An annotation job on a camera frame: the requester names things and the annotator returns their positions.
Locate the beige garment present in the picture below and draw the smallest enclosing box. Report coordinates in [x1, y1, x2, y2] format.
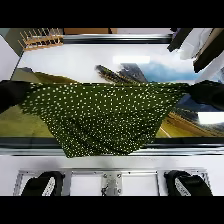
[194, 28, 224, 58]

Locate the green white-dotted garment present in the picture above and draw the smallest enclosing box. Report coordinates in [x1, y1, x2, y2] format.
[19, 81, 192, 159]

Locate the white garment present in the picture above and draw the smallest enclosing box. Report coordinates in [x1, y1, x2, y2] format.
[179, 28, 214, 61]

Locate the silver frame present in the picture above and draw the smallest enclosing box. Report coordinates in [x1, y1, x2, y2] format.
[0, 33, 224, 197]

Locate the stack of brown clothes hangers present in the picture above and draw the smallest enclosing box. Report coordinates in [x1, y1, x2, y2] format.
[17, 28, 65, 52]

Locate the black garment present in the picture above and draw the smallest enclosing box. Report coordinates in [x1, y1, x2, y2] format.
[192, 32, 224, 74]
[167, 28, 194, 53]

